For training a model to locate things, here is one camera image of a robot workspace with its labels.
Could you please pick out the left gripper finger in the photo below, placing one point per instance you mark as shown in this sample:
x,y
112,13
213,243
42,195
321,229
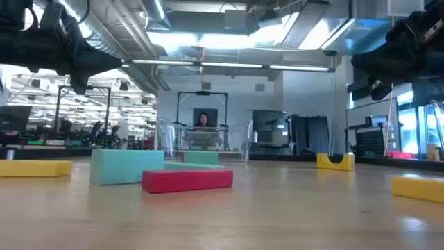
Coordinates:
x,y
93,52
90,67

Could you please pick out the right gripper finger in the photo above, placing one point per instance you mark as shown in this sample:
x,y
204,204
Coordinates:
x,y
388,50
385,71

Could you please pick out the yellow arch block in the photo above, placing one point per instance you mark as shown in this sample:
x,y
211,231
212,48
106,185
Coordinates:
x,y
334,167

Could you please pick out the long yellow block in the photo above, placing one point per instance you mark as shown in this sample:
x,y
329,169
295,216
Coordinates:
x,y
34,168

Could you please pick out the yellow rectangular block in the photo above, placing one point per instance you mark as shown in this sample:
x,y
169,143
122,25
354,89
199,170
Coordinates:
x,y
418,189

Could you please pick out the long teal block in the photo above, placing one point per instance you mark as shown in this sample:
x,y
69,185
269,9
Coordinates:
x,y
194,166

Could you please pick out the long red block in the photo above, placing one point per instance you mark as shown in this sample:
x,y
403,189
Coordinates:
x,y
187,180

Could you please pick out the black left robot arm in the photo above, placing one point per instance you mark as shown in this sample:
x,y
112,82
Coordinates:
x,y
6,48

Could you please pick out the wooden pole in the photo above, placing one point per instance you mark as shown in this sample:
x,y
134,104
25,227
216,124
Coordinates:
x,y
388,121

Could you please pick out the black perforated cart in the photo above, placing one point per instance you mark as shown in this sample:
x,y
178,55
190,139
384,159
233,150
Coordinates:
x,y
369,140

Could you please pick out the black monitor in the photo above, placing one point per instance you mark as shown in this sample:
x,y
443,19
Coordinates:
x,y
14,118

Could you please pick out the red box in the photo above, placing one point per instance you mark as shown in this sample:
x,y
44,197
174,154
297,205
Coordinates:
x,y
400,155

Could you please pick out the cardboard box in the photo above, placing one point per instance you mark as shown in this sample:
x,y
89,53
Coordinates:
x,y
433,151

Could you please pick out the black cabinet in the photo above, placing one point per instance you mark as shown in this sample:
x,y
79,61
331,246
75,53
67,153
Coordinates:
x,y
308,135

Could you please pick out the thick teal rectangular block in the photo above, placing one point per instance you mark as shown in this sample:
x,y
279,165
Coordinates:
x,y
126,166

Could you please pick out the clear plastic bin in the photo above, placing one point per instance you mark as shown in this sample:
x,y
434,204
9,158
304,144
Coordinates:
x,y
173,139

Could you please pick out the person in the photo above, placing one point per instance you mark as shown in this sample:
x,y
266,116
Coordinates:
x,y
203,119

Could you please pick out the grey cabinet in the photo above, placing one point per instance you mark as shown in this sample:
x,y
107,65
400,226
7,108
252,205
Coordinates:
x,y
268,132

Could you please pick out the long ceiling light tube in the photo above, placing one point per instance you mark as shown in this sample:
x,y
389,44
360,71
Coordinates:
x,y
229,65

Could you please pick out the silver ventilation duct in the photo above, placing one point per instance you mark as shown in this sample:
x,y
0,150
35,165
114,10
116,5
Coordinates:
x,y
104,31

